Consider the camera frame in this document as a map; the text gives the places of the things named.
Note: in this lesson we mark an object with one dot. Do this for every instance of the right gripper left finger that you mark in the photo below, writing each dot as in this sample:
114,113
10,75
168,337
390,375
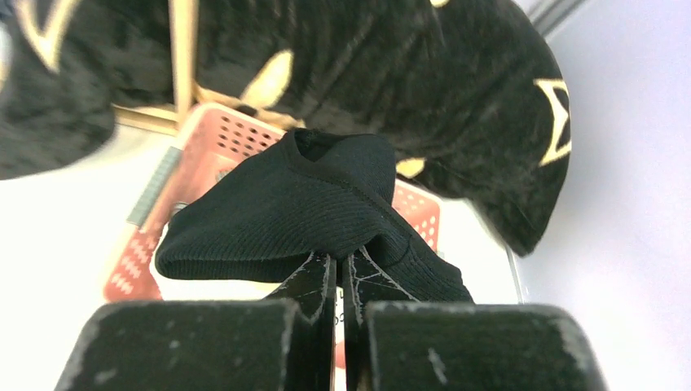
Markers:
281,342

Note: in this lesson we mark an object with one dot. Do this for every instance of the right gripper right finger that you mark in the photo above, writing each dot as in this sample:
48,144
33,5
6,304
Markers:
395,342

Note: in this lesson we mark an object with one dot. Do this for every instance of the black floral blanket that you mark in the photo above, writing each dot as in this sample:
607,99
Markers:
468,92

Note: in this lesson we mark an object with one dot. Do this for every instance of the pink plastic basket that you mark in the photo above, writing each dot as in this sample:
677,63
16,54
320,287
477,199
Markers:
213,142

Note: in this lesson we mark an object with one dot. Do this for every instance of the black underwear beige waistband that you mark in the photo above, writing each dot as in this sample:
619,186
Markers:
310,193

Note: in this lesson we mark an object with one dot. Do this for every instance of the aluminium frame rail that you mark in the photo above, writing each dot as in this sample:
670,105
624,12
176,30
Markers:
547,15

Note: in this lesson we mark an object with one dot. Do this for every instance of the wooden clothes rack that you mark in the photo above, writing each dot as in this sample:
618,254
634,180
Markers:
178,70

